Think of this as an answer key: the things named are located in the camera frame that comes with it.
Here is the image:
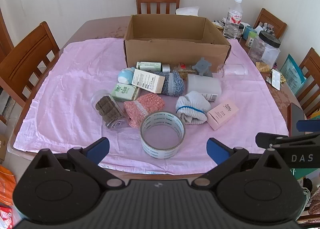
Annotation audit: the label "black-lid plastic jar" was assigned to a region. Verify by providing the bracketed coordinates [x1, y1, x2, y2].
[249, 30, 282, 68]

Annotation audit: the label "white blue-striped sock roll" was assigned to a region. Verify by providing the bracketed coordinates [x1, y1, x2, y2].
[175, 91, 211, 125]

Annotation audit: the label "pink knitted cloth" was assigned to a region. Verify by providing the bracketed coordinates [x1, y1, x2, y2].
[123, 94, 165, 128]

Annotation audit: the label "clear glass cup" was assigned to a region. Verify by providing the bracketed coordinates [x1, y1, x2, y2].
[217, 63, 248, 78]

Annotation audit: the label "grey toy figure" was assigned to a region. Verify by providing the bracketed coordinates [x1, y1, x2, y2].
[191, 57, 213, 77]

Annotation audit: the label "white paper sheets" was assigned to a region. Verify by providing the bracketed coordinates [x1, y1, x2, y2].
[212, 19, 227, 29]

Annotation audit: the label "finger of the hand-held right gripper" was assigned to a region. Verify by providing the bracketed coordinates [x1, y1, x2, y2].
[297, 119, 320, 132]
[255, 132, 320, 150]

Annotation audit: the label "teal box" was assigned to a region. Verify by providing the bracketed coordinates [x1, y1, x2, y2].
[242, 25, 257, 39]

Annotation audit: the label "clear tape roll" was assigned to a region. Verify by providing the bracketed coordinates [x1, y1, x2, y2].
[140, 112, 186, 160]

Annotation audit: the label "pink carton box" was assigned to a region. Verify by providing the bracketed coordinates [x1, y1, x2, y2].
[206, 100, 240, 131]

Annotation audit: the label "clear pen holder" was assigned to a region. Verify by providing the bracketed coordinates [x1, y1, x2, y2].
[261, 22, 275, 36]

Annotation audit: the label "brown cardboard box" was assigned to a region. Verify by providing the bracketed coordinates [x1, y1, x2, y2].
[124, 14, 232, 74]

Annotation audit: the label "gold snack packet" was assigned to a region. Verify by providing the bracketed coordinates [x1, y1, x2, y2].
[255, 61, 272, 73]

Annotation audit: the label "clear water bottle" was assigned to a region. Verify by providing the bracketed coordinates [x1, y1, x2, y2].
[223, 0, 243, 39]

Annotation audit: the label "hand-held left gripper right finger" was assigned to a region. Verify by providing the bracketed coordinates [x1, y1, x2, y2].
[192, 137, 288, 191]

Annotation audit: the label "orange bag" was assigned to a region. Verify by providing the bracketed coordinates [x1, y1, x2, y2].
[0, 165, 17, 206]

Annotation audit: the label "white carton box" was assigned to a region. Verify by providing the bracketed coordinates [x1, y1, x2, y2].
[131, 68, 166, 94]

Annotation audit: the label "green tissue packet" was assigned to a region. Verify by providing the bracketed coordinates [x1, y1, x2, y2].
[111, 83, 141, 102]

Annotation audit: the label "dark flat device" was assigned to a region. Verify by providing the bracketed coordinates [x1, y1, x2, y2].
[287, 103, 306, 136]

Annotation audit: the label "tissue box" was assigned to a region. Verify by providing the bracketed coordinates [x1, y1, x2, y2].
[176, 6, 200, 17]

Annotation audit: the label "green and white box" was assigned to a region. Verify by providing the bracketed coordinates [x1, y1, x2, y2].
[136, 61, 163, 71]

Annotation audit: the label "translucent white container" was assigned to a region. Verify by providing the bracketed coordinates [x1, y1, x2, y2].
[187, 74, 222, 101]

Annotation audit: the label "red packet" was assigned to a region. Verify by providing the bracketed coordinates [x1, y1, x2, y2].
[0, 205, 14, 229]

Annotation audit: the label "clear jar of brown pads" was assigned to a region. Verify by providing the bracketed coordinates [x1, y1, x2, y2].
[90, 89, 127, 130]

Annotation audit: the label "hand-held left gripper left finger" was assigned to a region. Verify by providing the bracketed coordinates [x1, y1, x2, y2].
[32, 137, 127, 191]

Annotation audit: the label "blue grey knitted sock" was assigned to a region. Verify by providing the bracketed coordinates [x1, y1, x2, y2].
[152, 70, 185, 97]

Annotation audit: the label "pill blister pack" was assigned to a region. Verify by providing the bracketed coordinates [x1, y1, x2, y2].
[271, 69, 283, 91]

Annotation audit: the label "teal packet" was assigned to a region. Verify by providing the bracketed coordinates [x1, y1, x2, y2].
[280, 53, 307, 96]

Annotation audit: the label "blue and white toy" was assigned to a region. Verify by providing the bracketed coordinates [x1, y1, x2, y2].
[117, 68, 136, 85]

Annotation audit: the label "green-lid bottle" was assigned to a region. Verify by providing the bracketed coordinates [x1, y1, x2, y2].
[245, 31, 258, 48]

